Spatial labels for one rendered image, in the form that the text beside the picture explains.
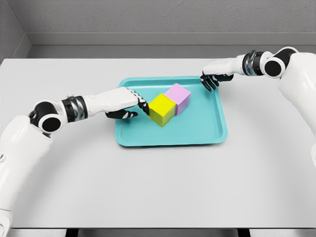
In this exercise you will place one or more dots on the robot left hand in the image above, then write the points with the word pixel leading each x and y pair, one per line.
pixel 121 98

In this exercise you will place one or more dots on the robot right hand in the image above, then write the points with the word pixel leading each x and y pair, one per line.
pixel 217 67

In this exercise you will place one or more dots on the yellow cube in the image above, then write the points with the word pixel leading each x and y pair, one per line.
pixel 161 108

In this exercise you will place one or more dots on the pink cube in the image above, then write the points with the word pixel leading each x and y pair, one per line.
pixel 179 97

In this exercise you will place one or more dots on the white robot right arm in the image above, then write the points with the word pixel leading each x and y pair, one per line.
pixel 281 76

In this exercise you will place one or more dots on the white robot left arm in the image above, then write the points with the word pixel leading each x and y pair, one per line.
pixel 37 138

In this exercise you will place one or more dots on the teal tray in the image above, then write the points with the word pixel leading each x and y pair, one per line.
pixel 197 123

